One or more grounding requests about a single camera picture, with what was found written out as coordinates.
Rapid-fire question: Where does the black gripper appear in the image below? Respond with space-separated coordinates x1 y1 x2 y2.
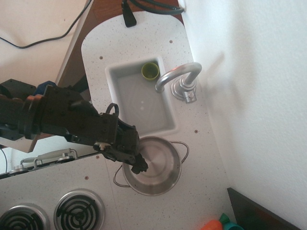
93 113 148 174

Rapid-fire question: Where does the stainless steel pot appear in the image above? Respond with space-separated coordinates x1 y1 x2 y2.
113 136 189 196

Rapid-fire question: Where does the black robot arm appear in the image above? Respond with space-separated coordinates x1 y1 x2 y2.
0 79 148 174

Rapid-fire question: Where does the white toy sink basin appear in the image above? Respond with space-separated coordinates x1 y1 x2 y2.
105 56 178 137

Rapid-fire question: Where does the right stove burner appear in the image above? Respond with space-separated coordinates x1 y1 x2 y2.
53 189 106 230

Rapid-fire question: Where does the stove burner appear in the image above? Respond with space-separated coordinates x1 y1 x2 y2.
53 189 106 230
0 203 50 230

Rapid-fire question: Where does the silver toy faucet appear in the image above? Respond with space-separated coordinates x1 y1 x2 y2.
155 62 202 104

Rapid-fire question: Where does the green plastic cup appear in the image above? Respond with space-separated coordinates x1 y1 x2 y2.
141 62 160 81

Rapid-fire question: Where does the orange toy carrot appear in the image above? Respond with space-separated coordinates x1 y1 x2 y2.
201 213 243 230

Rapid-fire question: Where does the black box corner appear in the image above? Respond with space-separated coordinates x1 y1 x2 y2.
227 187 300 230

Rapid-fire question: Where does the silver stove knob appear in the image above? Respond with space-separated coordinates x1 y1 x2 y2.
9 164 28 175

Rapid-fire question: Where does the left stove burner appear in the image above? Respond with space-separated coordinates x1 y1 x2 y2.
0 203 50 230

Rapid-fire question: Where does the white oven door handle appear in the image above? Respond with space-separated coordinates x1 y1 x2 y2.
20 148 78 164

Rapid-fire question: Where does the black clamp strap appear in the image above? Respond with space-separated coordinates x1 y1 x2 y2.
121 0 137 28

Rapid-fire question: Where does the dark green hose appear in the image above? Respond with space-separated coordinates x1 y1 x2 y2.
136 0 186 15

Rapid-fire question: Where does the black cable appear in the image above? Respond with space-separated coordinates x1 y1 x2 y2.
0 0 93 50

